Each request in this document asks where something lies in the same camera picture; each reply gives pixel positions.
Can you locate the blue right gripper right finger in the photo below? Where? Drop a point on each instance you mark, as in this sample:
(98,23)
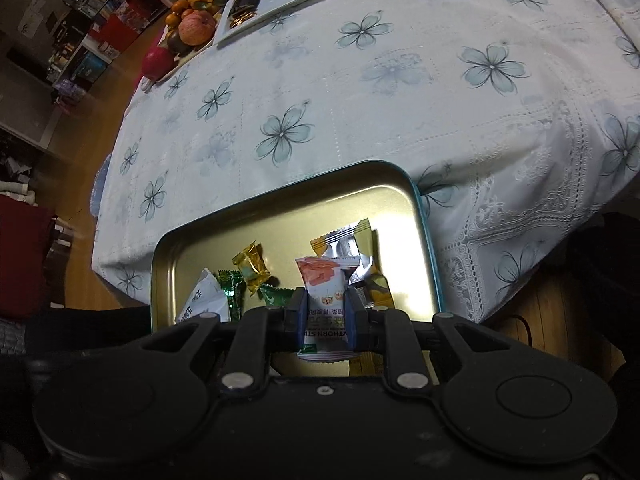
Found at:
(356,320)

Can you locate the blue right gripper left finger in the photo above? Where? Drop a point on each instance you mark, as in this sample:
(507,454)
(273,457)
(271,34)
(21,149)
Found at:
(295,320)

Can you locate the green white snack packet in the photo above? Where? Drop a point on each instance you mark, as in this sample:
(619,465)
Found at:
(273,296)

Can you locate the white pink snack bar packet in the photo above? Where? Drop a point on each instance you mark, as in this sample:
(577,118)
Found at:
(326,280)

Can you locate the small gold candy packet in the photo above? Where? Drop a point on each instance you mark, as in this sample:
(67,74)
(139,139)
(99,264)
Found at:
(252,267)

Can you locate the green foil candy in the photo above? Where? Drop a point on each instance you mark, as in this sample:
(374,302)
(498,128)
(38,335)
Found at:
(233,285)

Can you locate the silver yellow snack packet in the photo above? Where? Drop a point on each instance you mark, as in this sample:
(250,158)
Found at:
(358,241)

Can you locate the long white snack packet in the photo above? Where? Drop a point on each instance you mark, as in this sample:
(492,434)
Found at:
(206,297)

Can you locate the gold metal tin tray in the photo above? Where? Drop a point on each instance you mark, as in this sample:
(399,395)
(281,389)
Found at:
(285,221)

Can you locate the white floral tablecloth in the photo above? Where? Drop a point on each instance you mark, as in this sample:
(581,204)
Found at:
(518,120)

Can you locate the red apple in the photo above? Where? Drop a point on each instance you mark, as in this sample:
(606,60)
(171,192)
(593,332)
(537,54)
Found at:
(157,62)

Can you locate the gold chocolate coin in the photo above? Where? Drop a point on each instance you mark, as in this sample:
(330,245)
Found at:
(236,22)

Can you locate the large pink-orange apple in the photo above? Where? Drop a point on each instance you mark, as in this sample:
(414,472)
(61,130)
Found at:
(197,28)

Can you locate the wooden fruit tray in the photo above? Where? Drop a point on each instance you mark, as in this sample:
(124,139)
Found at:
(170,39)

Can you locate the white rectangular plate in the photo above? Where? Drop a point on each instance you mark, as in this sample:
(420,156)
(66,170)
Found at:
(265,10)

